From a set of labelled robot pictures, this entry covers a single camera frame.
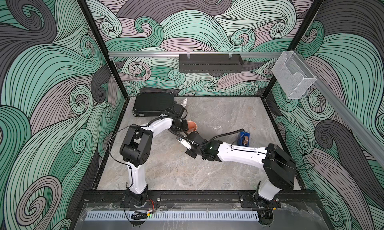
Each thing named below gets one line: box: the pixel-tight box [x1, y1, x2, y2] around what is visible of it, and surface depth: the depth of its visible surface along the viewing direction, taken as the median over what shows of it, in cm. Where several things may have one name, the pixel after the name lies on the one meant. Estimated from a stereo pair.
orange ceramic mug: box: [187, 120, 198, 134], surface depth 95 cm
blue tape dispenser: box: [238, 131, 251, 147], surface depth 90 cm
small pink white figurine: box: [180, 97, 188, 108], surface depth 111 cm
